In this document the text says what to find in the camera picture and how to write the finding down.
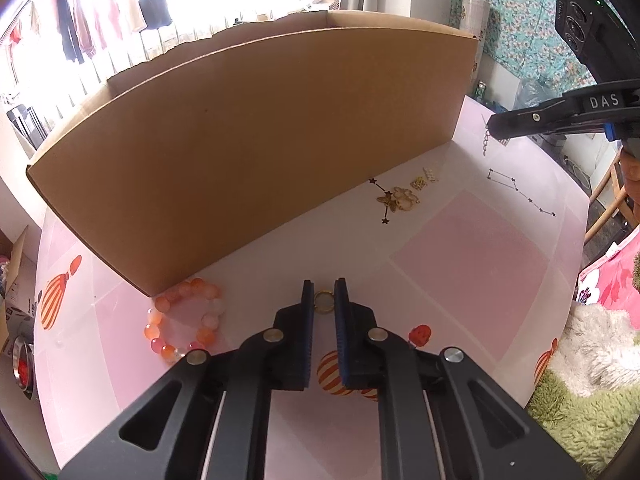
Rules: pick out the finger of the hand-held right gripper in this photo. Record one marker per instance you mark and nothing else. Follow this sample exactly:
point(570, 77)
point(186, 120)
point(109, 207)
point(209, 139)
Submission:
point(525, 117)

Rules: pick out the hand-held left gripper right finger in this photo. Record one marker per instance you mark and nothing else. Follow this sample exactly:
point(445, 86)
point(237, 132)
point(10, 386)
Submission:
point(341, 340)

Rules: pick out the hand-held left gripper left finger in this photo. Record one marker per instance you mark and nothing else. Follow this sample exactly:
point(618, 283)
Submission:
point(308, 340)

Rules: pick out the gold flower brooch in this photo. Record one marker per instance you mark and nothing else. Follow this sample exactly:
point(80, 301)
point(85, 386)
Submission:
point(402, 199)

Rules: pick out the large brown cardboard box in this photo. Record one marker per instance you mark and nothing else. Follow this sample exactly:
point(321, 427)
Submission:
point(250, 160)

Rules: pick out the person's right hand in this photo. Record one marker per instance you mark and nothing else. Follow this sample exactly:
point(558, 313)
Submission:
point(634, 170)

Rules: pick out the white plastic bag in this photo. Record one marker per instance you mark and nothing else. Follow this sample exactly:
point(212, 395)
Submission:
point(532, 94)

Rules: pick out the green drink can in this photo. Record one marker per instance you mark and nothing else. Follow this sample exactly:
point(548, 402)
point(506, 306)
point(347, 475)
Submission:
point(480, 90)

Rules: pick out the printed paper roll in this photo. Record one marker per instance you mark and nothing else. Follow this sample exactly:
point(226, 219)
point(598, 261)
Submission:
point(475, 25)

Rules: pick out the wooden chair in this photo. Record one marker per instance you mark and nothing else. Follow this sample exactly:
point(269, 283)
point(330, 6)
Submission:
point(607, 200)

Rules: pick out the pink balloon-print tablecloth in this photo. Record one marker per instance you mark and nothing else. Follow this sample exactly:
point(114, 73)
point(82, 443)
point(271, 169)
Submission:
point(475, 260)

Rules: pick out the pink floral blanket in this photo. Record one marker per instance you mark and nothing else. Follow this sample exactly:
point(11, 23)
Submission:
point(612, 275)

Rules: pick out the white fluffy blanket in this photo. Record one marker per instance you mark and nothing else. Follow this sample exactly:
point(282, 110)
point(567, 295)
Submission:
point(595, 350)

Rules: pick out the green shaggy blanket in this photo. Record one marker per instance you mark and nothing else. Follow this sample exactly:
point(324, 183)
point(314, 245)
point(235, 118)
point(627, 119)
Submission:
point(590, 430)

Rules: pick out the metal bowl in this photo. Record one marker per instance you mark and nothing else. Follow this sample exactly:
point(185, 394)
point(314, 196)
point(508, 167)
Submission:
point(24, 367)

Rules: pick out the metal balcony railing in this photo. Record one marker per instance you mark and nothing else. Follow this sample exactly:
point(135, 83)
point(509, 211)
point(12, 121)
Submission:
point(65, 105)

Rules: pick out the black cabinet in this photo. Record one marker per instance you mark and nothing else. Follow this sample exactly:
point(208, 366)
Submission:
point(27, 127)

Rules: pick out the row of hanging clothes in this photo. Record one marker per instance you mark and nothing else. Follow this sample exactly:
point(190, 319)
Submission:
point(150, 0)

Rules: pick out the teal patterned wall cloth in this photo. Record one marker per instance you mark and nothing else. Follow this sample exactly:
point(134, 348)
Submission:
point(520, 20)

